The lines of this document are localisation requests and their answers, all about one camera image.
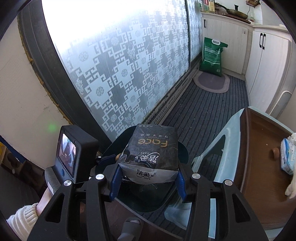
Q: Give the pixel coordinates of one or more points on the blue white tissue pack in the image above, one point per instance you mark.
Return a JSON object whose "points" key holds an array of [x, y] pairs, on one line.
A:
{"points": [[287, 156]]}

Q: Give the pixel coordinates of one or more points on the grey slipper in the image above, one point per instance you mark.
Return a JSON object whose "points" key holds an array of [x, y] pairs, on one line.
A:
{"points": [[131, 230]]}

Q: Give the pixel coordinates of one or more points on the wall spice rack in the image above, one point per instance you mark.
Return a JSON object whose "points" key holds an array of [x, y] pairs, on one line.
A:
{"points": [[253, 3]]}

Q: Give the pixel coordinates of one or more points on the white kitchen cabinet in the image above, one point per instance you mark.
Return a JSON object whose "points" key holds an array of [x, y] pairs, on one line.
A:
{"points": [[262, 55]]}

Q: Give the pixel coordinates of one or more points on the person's left hand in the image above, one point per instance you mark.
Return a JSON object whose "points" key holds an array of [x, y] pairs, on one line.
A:
{"points": [[43, 202]]}

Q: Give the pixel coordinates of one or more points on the white sleeve forearm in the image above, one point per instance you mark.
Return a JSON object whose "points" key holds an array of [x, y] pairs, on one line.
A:
{"points": [[23, 221]]}

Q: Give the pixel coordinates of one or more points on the frosted patterned sliding door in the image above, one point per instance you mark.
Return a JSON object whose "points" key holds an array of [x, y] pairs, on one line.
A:
{"points": [[108, 64]]}

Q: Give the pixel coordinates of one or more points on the oval grey floor mat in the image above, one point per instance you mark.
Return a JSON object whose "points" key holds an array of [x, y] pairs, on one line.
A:
{"points": [[212, 83]]}

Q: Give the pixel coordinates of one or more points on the frying pan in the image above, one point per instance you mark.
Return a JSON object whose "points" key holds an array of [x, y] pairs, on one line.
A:
{"points": [[233, 12]]}

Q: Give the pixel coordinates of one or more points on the black tissue pack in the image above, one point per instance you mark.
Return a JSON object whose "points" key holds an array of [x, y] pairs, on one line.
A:
{"points": [[151, 155]]}

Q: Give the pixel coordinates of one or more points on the brown wooden tray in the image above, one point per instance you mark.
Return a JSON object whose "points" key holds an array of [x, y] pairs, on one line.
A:
{"points": [[258, 176]]}

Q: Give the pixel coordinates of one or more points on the green rice bag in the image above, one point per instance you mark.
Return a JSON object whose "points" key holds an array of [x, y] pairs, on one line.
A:
{"points": [[212, 56]]}

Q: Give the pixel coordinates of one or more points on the small brown round item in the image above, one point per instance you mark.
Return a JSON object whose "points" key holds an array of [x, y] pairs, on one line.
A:
{"points": [[276, 153]]}

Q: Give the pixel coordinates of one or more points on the striped dark floor carpet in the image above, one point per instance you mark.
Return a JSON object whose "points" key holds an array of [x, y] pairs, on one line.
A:
{"points": [[199, 116]]}

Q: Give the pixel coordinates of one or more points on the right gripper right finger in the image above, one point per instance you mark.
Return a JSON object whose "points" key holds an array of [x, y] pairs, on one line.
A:
{"points": [[180, 183]]}

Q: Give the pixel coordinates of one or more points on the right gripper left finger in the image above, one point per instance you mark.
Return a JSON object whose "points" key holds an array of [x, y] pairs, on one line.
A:
{"points": [[115, 182]]}

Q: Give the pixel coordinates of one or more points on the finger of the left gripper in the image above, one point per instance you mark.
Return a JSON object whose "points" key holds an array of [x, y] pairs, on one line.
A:
{"points": [[106, 160]]}

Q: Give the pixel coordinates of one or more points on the yellow oil bottle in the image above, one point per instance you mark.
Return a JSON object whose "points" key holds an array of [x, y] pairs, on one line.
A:
{"points": [[211, 6]]}

